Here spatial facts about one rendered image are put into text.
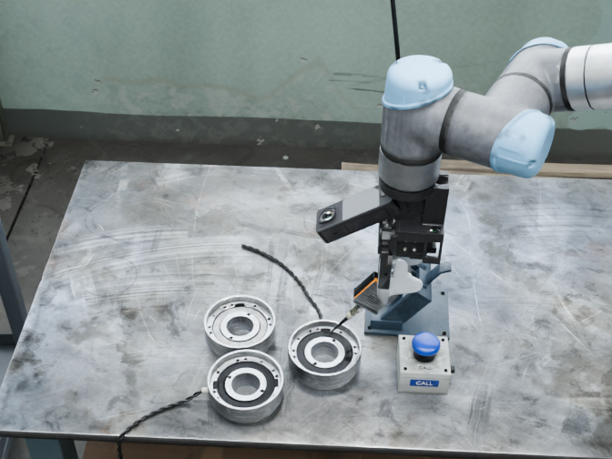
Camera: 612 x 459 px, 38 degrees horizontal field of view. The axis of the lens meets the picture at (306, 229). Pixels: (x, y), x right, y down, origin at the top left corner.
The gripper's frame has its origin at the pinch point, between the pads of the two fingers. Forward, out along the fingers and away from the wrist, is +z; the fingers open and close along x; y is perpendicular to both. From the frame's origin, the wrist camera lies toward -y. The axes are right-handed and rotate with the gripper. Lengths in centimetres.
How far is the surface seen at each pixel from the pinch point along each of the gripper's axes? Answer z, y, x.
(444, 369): 8.5, 9.6, -6.4
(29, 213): 92, -105, 114
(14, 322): 61, -79, 42
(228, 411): 9.9, -19.4, -15.3
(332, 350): 11.5, -6.1, -1.9
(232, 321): 11.0, -21.4, 1.8
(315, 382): 10.6, -8.1, -8.7
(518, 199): 13.1, 24.4, 37.4
